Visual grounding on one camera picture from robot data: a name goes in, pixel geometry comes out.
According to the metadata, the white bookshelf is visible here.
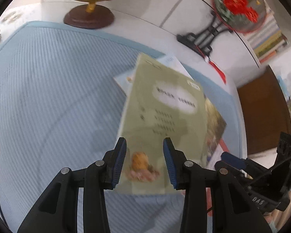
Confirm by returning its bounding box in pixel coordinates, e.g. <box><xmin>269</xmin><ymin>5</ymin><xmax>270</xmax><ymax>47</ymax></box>
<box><xmin>109</xmin><ymin>0</ymin><xmax>288</xmax><ymax>85</ymax></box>

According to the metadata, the rabbit hill book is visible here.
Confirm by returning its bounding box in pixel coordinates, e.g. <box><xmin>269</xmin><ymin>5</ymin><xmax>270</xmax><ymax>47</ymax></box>
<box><xmin>202</xmin><ymin>96</ymin><xmax>227</xmax><ymax>166</ymax></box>

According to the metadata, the salmon red poetry book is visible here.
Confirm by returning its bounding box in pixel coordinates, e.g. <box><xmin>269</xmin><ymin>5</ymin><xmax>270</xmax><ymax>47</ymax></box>
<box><xmin>206</xmin><ymin>139</ymin><xmax>230</xmax><ymax>217</ymax></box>

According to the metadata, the white paper sheet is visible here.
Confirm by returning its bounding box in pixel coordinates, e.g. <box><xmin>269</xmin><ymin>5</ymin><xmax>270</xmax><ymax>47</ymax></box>
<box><xmin>113</xmin><ymin>54</ymin><xmax>192</xmax><ymax>95</ymax></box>

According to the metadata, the round embroidered fan on stand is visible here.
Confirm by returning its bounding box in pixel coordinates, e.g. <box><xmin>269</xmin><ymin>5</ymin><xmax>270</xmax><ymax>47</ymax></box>
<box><xmin>177</xmin><ymin>0</ymin><xmax>267</xmax><ymax>56</ymax></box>

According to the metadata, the light blue table mat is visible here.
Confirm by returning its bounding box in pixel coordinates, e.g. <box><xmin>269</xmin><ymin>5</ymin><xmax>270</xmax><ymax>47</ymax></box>
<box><xmin>0</xmin><ymin>22</ymin><xmax>245</xmax><ymax>232</ymax></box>

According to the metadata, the brown wooden door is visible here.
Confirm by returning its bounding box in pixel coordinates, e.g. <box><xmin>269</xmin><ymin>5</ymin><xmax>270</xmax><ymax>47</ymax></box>
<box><xmin>237</xmin><ymin>66</ymin><xmax>291</xmax><ymax>155</ymax></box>

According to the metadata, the pale green back cover book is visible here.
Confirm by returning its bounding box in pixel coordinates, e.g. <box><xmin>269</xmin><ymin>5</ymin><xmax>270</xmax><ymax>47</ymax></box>
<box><xmin>116</xmin><ymin>53</ymin><xmax>207</xmax><ymax>195</ymax></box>

